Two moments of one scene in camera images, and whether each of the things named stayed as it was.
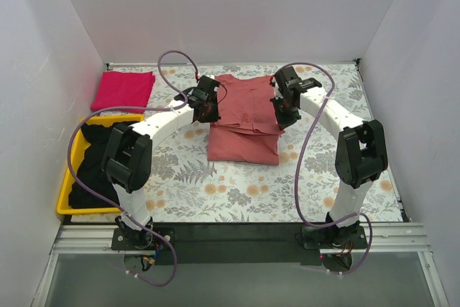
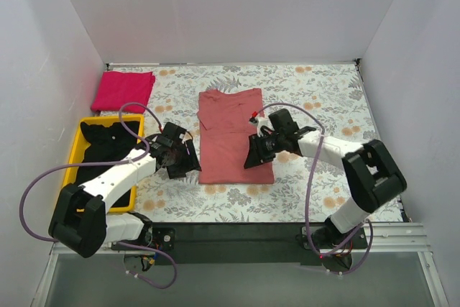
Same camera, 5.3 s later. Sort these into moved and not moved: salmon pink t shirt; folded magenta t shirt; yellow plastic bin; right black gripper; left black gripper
Moved: right black gripper; salmon pink t shirt; left black gripper
Not moved: folded magenta t shirt; yellow plastic bin
